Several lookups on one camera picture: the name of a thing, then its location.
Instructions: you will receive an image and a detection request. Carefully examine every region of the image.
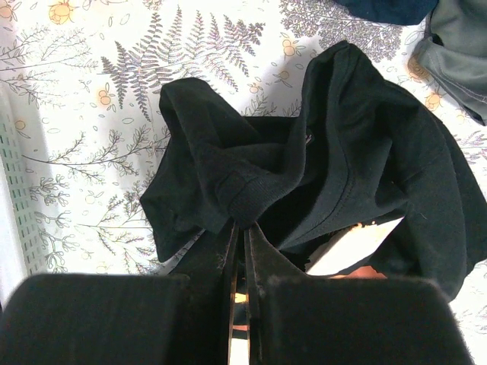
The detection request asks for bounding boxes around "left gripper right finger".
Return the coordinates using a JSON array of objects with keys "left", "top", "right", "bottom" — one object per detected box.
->
[{"left": 243, "top": 224, "right": 306, "bottom": 364}]

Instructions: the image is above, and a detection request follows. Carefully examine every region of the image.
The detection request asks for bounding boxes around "floral table mat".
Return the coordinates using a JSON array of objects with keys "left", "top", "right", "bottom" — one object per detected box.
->
[{"left": 0, "top": 0, "right": 487, "bottom": 339}]

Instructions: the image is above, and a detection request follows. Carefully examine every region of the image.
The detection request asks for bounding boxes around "navy t shirt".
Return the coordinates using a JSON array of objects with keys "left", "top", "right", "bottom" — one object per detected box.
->
[{"left": 335, "top": 0, "right": 438, "bottom": 26}]

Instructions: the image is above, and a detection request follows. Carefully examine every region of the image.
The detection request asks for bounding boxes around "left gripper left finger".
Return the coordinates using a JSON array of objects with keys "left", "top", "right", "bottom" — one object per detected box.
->
[{"left": 170, "top": 221, "right": 239, "bottom": 364}]

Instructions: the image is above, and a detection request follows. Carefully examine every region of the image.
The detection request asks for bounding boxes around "grey t shirt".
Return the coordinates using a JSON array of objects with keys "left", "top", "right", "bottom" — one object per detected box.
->
[{"left": 415, "top": 0, "right": 486, "bottom": 125}]

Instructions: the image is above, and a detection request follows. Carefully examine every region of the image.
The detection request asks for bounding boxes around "black t shirt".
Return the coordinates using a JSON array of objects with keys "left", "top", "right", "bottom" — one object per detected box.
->
[{"left": 140, "top": 41, "right": 486, "bottom": 299}]

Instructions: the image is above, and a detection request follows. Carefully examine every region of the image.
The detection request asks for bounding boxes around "white plastic basket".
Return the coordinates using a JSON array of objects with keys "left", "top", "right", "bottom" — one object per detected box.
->
[{"left": 0, "top": 89, "right": 47, "bottom": 306}]

